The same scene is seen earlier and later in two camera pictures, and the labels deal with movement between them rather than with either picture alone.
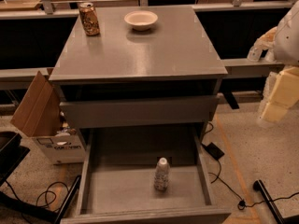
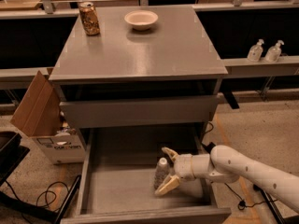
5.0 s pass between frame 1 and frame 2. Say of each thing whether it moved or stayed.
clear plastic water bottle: stayed
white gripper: moved
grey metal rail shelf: stayed
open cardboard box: stayed
